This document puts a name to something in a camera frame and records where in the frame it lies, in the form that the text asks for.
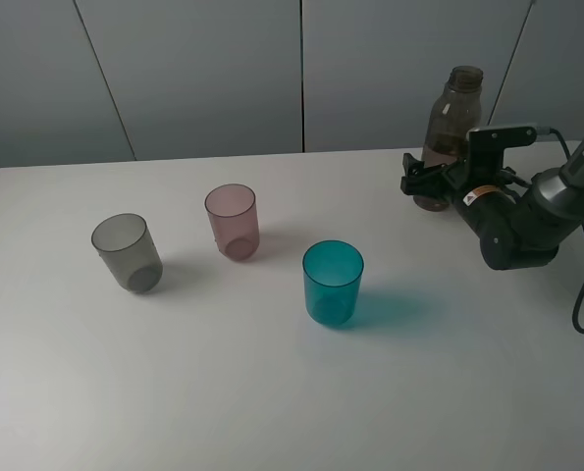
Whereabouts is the translucent smoky water bottle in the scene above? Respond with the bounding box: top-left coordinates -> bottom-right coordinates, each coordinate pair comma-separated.
411,65 -> 485,212

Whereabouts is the translucent grey plastic cup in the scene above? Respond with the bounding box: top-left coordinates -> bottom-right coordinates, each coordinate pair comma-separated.
91,213 -> 163,293

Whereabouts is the translucent teal plastic cup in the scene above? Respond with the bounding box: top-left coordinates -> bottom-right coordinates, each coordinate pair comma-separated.
302,240 -> 364,327

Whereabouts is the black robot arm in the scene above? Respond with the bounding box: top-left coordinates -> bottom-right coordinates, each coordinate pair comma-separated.
400,125 -> 584,270

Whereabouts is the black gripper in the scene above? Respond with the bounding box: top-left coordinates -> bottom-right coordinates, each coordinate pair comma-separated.
400,153 -> 519,231

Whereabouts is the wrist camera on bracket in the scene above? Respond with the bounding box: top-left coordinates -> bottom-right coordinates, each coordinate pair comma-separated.
464,125 -> 538,187

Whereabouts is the translucent pink plastic cup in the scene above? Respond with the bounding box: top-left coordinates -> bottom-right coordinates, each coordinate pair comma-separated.
204,183 -> 260,261

